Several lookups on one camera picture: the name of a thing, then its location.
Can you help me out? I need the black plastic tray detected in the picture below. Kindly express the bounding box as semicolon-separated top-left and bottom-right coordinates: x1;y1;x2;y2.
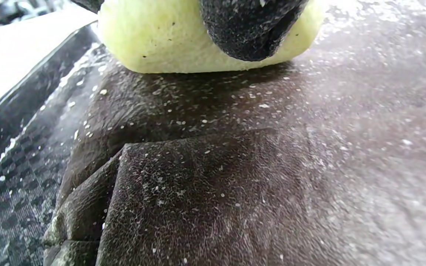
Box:
0;21;110;266

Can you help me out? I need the person's left hand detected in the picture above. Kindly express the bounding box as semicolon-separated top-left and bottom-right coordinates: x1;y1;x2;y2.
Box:
71;0;310;62

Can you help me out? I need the yellow round sponge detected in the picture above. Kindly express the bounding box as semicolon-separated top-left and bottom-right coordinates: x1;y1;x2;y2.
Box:
98;0;326;74

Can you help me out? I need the brown leather bag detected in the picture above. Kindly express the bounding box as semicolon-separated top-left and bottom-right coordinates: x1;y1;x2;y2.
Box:
43;0;426;266

